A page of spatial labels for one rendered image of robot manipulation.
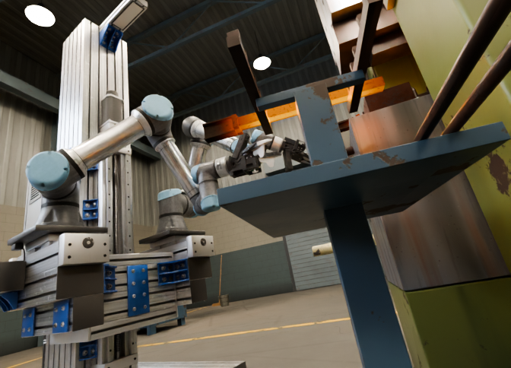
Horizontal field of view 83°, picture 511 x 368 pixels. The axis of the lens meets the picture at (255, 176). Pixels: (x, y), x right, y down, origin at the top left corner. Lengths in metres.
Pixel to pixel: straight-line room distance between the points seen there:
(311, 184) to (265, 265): 9.03
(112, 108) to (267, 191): 1.36
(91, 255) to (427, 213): 0.94
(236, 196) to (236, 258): 9.37
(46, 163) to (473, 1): 1.12
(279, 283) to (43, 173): 8.50
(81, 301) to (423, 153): 0.96
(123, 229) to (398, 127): 1.14
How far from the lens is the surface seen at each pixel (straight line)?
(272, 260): 9.26
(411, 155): 0.34
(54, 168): 1.09
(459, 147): 0.35
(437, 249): 0.78
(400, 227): 0.77
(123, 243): 1.40
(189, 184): 1.23
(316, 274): 8.94
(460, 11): 0.68
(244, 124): 0.72
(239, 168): 1.08
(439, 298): 0.78
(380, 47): 1.19
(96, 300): 1.08
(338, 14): 1.20
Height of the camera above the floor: 0.55
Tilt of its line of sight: 19 degrees up
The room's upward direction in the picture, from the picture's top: 11 degrees counter-clockwise
